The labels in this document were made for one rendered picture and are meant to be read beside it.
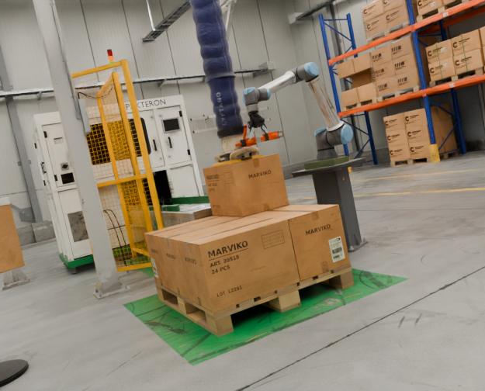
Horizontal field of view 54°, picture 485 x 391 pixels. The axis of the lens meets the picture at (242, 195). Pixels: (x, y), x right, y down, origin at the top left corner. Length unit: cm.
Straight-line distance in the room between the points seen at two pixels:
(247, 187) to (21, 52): 1015
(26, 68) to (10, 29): 95
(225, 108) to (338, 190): 119
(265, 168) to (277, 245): 83
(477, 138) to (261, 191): 919
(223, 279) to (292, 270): 46
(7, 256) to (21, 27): 1062
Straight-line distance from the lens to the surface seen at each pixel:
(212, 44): 380
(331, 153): 418
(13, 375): 317
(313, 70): 393
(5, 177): 1246
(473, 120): 1228
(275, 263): 292
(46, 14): 477
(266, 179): 355
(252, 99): 345
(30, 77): 1292
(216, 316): 279
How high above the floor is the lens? 97
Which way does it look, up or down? 4 degrees down
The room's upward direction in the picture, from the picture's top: 12 degrees counter-clockwise
